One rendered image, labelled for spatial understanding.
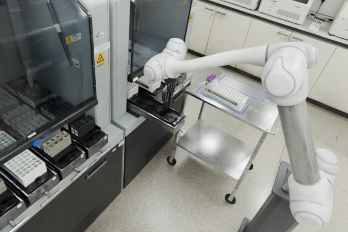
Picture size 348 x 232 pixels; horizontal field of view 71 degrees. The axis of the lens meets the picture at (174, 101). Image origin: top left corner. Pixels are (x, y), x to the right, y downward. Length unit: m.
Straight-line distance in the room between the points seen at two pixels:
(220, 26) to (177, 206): 2.50
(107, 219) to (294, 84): 1.54
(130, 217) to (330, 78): 2.78
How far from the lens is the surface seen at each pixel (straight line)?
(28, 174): 1.17
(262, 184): 2.40
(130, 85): 1.58
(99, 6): 1.08
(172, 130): 1.41
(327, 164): 1.35
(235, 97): 1.62
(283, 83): 0.87
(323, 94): 3.67
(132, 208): 2.00
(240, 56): 1.13
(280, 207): 1.58
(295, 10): 3.37
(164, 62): 1.12
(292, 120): 1.00
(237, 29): 3.57
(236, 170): 2.01
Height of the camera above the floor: 1.77
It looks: 38 degrees down
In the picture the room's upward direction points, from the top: 11 degrees clockwise
